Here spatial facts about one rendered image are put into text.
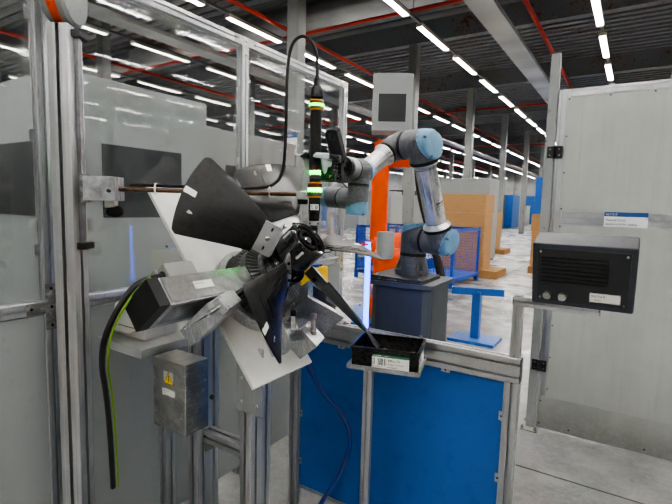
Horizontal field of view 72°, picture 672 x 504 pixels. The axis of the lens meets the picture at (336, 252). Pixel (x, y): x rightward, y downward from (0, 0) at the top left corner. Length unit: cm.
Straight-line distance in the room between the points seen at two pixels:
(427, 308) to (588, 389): 138
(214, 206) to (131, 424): 104
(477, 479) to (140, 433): 124
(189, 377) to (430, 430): 85
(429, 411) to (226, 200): 102
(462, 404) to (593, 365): 148
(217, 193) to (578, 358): 236
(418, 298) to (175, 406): 102
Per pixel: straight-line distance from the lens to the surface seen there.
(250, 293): 103
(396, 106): 540
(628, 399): 310
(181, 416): 154
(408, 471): 189
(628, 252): 144
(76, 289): 156
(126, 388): 193
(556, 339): 304
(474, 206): 933
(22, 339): 170
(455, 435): 175
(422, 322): 199
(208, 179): 124
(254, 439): 150
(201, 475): 174
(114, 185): 149
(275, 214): 141
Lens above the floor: 132
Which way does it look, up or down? 6 degrees down
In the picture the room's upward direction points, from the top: 2 degrees clockwise
